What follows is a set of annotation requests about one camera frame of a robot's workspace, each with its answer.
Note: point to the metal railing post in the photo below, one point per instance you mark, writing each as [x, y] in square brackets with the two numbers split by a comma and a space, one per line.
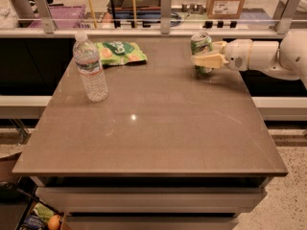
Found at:
[45, 16]
[284, 15]
[165, 21]

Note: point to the orange fruit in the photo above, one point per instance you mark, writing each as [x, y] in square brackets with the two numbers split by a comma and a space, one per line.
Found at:
[54, 223]

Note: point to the upper grey drawer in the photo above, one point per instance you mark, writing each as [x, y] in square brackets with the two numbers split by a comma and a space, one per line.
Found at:
[151, 200]

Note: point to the purple plastic crate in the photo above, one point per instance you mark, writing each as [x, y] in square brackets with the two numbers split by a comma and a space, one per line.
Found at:
[66, 17]

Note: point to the green soda can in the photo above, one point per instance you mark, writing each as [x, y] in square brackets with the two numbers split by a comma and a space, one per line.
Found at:
[201, 44]

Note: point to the green snack bag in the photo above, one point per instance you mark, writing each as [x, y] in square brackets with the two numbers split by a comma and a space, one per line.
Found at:
[115, 53]

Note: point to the cardboard box with label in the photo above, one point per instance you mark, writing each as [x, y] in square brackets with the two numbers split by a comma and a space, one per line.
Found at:
[224, 9]

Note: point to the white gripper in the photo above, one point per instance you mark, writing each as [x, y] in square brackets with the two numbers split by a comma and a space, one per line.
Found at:
[237, 54]

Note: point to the metal railing post left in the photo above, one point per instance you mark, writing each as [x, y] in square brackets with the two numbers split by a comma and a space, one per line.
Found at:
[45, 16]

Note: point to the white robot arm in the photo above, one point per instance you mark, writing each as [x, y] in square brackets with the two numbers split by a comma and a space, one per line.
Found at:
[285, 60]

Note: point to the grey drawer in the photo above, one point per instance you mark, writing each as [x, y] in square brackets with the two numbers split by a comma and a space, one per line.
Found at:
[151, 223]
[151, 200]

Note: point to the metal railing post right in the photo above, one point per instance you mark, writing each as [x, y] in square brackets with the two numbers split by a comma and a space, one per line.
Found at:
[284, 15]

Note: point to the metal railing post middle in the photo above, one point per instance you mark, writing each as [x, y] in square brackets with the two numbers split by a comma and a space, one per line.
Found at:
[165, 21]

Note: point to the box of snacks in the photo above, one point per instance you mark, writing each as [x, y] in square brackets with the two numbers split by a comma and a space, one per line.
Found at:
[38, 218]

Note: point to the clear plastic water bottle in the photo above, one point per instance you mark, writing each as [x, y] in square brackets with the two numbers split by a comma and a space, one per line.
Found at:
[87, 59]

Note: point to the lower grey drawer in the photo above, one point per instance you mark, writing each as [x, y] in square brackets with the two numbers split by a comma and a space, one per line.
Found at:
[151, 223]

